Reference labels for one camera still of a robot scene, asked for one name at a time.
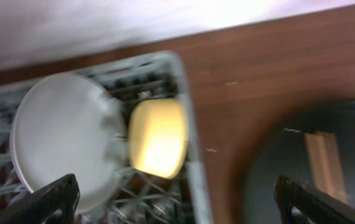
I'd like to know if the pale green plate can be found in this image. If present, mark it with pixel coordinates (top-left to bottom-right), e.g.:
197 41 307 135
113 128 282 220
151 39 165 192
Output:
9 73 127 213

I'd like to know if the grey dishwasher rack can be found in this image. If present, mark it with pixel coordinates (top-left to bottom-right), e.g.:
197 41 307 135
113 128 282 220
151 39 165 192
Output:
0 51 212 223

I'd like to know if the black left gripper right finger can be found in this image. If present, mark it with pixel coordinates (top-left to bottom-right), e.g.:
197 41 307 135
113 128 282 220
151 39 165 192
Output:
273 175 355 224

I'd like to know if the yellow bowl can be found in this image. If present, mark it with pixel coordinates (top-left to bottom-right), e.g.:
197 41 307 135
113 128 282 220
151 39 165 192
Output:
128 98 189 179

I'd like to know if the wooden chopstick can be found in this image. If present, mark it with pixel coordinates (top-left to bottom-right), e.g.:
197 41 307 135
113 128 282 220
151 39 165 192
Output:
305 133 335 196
320 132 349 204

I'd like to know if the round black tray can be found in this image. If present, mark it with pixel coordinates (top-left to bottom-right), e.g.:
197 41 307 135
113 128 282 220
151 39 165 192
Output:
241 100 355 223

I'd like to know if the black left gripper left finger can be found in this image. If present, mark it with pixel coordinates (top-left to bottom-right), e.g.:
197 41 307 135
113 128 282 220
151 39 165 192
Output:
0 174 80 224

